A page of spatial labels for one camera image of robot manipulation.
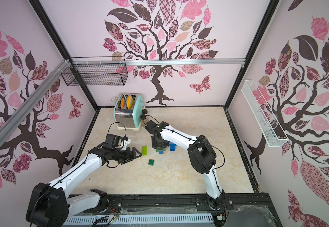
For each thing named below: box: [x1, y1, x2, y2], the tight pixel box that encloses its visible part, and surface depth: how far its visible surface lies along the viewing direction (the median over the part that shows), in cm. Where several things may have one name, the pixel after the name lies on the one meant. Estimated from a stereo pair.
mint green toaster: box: [113, 92, 146, 132], surface depth 99 cm
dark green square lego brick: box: [148, 158, 155, 166], surface depth 89 cm
